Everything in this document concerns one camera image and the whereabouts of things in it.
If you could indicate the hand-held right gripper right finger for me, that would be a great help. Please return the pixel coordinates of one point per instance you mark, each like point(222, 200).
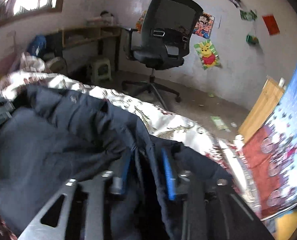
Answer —
point(169, 177)

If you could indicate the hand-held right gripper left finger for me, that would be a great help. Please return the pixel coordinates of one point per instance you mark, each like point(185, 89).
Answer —
point(125, 175)

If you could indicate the navy padded jacket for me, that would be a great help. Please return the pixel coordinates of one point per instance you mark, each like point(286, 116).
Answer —
point(51, 142)

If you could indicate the floral patterned blanket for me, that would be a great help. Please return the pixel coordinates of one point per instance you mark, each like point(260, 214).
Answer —
point(168, 122)

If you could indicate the blue backpack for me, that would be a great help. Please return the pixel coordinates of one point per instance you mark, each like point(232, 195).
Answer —
point(38, 45)

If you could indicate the green paper scrap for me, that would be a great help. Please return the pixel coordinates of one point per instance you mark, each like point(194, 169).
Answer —
point(219, 123)

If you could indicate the pale plastic stool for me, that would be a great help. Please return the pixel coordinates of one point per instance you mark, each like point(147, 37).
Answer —
point(100, 68)

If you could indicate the wooden desk with shelf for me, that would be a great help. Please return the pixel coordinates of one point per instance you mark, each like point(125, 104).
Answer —
point(88, 33)

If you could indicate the wooden board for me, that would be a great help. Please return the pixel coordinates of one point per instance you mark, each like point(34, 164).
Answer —
point(263, 107)

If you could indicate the stack of papers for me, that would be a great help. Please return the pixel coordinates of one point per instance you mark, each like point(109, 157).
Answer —
point(98, 21)

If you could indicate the yellow bed sheet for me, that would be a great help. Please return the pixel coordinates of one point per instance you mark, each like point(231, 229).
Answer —
point(288, 225)

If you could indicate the dark item on desk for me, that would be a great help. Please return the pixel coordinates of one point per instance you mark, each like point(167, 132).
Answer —
point(105, 14)

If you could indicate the blue printed curtain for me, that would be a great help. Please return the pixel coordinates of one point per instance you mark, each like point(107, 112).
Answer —
point(288, 105)

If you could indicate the small green box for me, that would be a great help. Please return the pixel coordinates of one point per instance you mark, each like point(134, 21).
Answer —
point(252, 39)

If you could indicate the black mesh office chair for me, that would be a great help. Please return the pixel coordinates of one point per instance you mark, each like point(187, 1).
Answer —
point(173, 12)

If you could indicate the green photo print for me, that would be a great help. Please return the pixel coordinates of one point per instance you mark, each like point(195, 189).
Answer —
point(248, 15)

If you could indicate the red paper envelope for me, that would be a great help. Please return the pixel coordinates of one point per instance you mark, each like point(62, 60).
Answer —
point(271, 25)

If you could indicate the yellow bear wall poster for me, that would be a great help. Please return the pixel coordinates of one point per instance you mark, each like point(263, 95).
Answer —
point(208, 55)

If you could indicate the orange cartoon wall poster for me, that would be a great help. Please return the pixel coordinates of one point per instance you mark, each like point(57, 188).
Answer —
point(141, 21)

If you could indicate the cartoon character wall poster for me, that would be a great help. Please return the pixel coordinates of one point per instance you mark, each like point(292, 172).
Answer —
point(204, 24)

